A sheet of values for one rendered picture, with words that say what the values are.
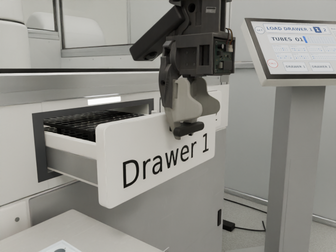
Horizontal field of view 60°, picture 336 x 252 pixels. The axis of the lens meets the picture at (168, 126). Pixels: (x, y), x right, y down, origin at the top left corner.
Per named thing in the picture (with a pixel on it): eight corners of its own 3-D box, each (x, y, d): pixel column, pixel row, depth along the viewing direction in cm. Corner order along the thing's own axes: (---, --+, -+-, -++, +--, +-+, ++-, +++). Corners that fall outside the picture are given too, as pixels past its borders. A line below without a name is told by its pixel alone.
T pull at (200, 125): (204, 129, 48) (205, 121, 48) (179, 138, 42) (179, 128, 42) (186, 127, 50) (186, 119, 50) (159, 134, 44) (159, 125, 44)
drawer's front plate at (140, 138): (214, 156, 60) (216, 103, 58) (107, 210, 37) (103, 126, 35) (207, 155, 61) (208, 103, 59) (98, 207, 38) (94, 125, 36)
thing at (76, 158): (203, 150, 60) (204, 120, 58) (107, 192, 39) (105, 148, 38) (81, 127, 83) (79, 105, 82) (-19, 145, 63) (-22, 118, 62)
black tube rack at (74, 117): (160, 146, 61) (160, 116, 60) (92, 169, 47) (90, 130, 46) (91, 132, 74) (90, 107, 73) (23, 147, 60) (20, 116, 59)
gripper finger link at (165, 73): (165, 107, 41) (169, 43, 40) (156, 106, 41) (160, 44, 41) (183, 108, 44) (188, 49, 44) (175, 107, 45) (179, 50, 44)
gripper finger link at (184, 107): (194, 145, 40) (199, 77, 39) (160, 139, 43) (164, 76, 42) (205, 144, 42) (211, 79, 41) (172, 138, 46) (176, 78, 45)
